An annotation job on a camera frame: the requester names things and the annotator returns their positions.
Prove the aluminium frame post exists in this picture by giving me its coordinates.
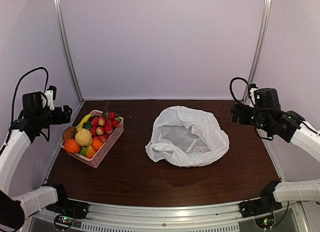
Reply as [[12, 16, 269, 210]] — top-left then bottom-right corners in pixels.
[[53, 0, 84, 103], [241, 0, 273, 103]]

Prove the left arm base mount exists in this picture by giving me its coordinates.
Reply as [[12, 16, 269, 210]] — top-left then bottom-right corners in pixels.
[[42, 184, 89, 231]]

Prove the light green apple toy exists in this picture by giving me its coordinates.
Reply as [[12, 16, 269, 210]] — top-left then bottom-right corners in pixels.
[[79, 147, 86, 157]]

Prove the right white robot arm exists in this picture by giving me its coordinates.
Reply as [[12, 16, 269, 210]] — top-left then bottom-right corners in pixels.
[[231, 84, 320, 213]]

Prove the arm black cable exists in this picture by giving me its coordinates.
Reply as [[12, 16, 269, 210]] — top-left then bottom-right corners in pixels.
[[229, 77, 252, 104], [8, 66, 50, 133]]

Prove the pink perforated basket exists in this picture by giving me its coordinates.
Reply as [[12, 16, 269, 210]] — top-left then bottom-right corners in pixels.
[[60, 110, 124, 168]]

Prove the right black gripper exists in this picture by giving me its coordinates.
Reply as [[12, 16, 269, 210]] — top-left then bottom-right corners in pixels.
[[230, 103, 271, 133]]

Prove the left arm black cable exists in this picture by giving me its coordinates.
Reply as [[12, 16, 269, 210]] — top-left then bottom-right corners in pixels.
[[8, 66, 50, 133]]

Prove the brown kiwi toy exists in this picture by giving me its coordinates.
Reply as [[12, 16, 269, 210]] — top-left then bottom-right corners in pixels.
[[62, 126, 77, 142]]

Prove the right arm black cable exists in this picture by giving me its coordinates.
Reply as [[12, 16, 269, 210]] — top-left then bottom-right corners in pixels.
[[229, 77, 252, 104]]

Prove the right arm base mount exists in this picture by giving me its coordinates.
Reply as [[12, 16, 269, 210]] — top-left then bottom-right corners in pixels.
[[238, 198, 282, 231]]

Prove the yellow banana toy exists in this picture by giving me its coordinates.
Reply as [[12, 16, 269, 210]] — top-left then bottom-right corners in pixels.
[[76, 114, 93, 131]]

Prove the orange fruit in basket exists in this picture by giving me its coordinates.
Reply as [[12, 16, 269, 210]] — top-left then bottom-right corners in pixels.
[[91, 136, 104, 152]]

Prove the yellow orange fruit toy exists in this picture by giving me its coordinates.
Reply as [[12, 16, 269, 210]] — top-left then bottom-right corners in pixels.
[[85, 145, 96, 159]]

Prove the left aluminium frame post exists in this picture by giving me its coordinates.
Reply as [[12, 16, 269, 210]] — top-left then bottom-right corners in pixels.
[[53, 0, 84, 103]]

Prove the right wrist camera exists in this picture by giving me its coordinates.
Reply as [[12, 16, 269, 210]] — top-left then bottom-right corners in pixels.
[[249, 83, 258, 107]]

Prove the white plastic bag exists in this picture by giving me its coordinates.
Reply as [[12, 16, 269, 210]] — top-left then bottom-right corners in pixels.
[[145, 106, 230, 167]]

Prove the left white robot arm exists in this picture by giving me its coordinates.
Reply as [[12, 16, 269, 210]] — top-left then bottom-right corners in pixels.
[[0, 88, 72, 232]]

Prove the green lime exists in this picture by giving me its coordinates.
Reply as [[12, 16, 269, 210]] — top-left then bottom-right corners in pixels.
[[82, 122, 93, 131]]

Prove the red lychee bunch toy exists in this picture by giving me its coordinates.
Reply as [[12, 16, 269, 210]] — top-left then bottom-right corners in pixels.
[[90, 101, 122, 137]]

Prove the front aluminium rail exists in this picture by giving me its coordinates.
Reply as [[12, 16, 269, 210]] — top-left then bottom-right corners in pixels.
[[24, 188, 311, 232]]

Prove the right aluminium frame post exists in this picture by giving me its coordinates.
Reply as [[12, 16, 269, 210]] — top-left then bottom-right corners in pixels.
[[241, 0, 273, 103]]

